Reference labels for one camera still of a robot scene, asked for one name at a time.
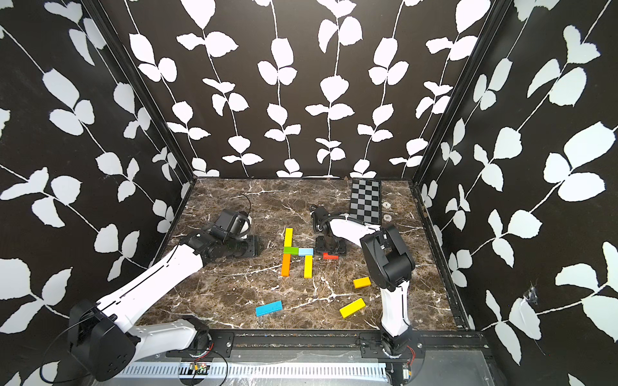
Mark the cyan block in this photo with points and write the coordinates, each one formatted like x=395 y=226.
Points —
x=269 y=308

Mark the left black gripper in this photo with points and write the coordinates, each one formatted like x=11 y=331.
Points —
x=253 y=244

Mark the small yellow block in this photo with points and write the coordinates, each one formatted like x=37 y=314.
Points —
x=360 y=283

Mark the green block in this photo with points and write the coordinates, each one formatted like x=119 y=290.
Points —
x=293 y=251

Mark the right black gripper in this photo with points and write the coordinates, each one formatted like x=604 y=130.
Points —
x=319 y=247

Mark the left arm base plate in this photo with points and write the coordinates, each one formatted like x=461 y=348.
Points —
x=212 y=343

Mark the white slotted cable duct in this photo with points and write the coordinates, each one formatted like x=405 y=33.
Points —
x=220 y=370

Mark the orange block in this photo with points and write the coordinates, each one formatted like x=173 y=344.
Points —
x=286 y=265

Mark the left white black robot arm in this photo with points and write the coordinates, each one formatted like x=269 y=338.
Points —
x=104 y=336

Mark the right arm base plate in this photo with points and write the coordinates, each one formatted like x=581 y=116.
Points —
x=380 y=345

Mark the long yellow block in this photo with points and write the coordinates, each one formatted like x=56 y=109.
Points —
x=308 y=267

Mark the black white checkerboard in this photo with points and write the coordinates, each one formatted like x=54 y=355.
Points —
x=365 y=201

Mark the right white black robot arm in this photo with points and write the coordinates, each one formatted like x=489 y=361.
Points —
x=389 y=261

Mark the light blue block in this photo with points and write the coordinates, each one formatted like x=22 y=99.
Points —
x=303 y=252

